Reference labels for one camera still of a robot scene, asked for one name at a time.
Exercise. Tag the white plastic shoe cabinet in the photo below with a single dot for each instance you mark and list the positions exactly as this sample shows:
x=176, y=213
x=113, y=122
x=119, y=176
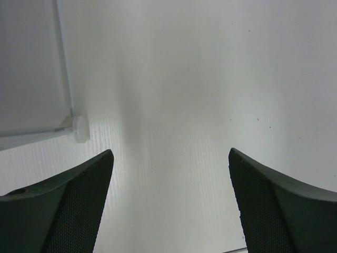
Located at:
x=36, y=95

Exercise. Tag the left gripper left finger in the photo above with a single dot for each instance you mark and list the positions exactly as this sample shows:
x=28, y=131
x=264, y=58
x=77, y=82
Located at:
x=59, y=214

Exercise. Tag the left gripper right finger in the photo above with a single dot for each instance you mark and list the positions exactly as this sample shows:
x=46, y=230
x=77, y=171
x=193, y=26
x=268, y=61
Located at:
x=279, y=213

